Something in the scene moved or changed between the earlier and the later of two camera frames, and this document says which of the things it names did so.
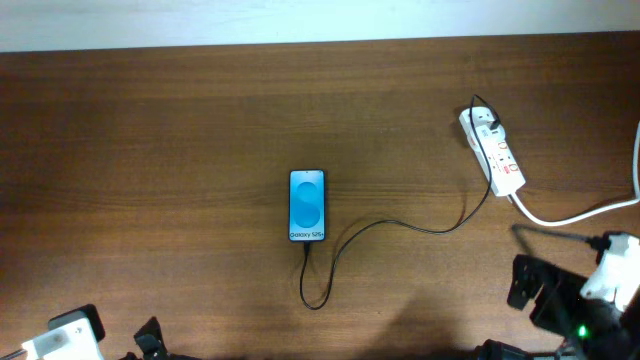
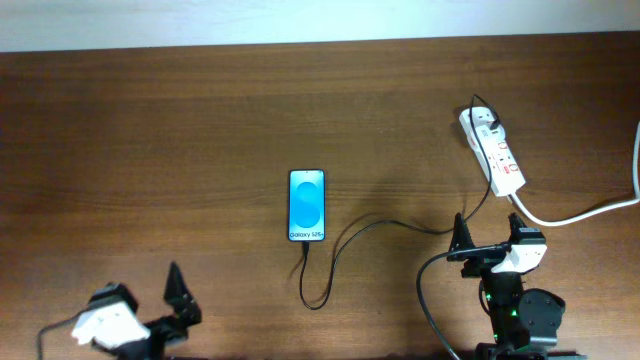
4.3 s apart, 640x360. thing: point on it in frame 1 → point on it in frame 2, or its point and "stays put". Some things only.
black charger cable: (475, 103) stays put
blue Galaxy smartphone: (307, 208) stays put
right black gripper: (558, 284) → (482, 260)
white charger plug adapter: (491, 140) stays put
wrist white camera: (616, 276) → (525, 255)
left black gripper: (150, 339) → (183, 310)
